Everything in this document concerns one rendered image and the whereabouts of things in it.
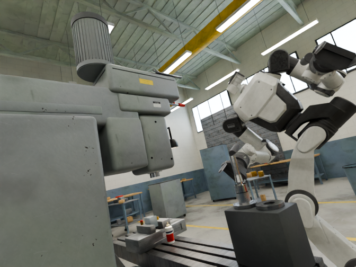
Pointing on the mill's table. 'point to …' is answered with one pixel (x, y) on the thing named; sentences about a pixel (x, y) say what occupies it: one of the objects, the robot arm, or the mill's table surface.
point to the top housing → (137, 82)
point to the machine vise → (152, 236)
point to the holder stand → (269, 234)
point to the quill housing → (156, 144)
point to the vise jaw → (163, 222)
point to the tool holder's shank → (236, 170)
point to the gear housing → (144, 105)
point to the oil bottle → (169, 234)
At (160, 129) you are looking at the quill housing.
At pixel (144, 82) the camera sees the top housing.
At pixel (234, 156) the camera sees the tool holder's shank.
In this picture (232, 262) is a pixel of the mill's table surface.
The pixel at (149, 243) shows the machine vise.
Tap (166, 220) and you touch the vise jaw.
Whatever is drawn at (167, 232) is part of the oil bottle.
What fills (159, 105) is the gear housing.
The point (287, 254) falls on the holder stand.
